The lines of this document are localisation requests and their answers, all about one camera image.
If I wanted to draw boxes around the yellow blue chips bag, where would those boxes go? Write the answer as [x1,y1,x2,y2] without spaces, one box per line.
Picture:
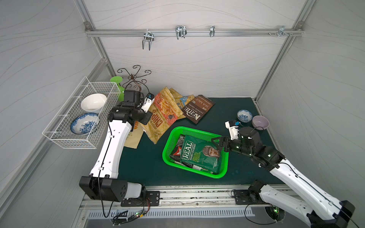
[175,95,195,110]

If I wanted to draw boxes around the white wire wall basket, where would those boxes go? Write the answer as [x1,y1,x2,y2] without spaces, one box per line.
[42,78,120,149]

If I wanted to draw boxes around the blue floral plate in rack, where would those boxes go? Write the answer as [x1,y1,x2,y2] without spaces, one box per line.
[70,113,100,135]

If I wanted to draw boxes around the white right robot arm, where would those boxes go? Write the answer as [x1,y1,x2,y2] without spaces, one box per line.
[211,126,355,228]

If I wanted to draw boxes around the black red Krax chips bag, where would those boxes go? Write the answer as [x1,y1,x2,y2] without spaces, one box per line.
[169,135,185,162]

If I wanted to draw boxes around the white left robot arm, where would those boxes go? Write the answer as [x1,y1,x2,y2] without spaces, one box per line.
[79,102,152,202]

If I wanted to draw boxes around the tan kettle cooked chips bag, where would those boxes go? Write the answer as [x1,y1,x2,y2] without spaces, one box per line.
[141,87,183,144]

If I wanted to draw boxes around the metal clamp hook right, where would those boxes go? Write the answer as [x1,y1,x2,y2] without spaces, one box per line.
[268,26,294,37]

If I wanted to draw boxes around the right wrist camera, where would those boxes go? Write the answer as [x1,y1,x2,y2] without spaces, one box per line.
[225,120,240,140]

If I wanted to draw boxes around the white bowl in rack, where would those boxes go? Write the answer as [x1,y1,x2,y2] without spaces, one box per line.
[81,93,107,114]

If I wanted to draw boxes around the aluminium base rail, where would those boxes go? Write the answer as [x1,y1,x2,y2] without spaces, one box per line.
[79,185,266,219]

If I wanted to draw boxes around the lilac ceramic bowl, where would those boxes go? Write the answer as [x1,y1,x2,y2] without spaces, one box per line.
[252,115,270,131]

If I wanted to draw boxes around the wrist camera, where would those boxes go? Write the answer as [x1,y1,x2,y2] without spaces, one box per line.
[141,93,155,113]
[225,120,240,140]

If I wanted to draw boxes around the red white chips bag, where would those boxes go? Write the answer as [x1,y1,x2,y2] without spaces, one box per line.
[124,121,144,149]

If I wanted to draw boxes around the gold chips bag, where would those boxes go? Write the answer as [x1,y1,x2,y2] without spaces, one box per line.
[169,88,183,99]

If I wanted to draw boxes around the green plastic basket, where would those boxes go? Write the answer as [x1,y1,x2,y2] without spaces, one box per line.
[162,126,229,179]

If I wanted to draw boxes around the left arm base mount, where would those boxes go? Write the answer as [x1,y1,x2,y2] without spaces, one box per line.
[121,191,160,207]

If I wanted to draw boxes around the brown metal scroll stand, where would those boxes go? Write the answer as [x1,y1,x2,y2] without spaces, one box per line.
[117,65,152,93]

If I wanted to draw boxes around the metal loop hook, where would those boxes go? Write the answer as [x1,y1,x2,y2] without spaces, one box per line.
[175,25,187,39]

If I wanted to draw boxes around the green plastic goblet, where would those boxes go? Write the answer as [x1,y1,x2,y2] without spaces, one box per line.
[110,76,125,102]

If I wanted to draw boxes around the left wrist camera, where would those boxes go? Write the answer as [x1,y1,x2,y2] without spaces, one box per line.
[141,93,155,113]

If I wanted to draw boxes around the aluminium corner frame post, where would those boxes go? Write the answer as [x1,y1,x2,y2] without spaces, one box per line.
[254,0,316,103]

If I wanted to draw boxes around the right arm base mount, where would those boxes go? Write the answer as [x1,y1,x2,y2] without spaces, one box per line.
[231,189,271,206]

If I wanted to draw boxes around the aluminium top rail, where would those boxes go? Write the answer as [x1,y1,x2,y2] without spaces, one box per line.
[86,28,305,38]

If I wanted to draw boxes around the green Real chips bag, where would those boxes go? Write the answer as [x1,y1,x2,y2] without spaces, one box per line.
[180,135,221,174]

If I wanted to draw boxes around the small metal hook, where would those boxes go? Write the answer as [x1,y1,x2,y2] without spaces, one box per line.
[209,26,215,38]

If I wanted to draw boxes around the metal double hook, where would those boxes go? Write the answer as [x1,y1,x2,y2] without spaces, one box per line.
[142,31,155,50]

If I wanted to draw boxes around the brown Kettle sea salt bag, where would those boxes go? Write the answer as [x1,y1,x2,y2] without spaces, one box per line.
[182,95,215,124]

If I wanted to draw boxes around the blue floral ceramic bowl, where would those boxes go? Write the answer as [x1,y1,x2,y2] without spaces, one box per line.
[237,109,253,123]

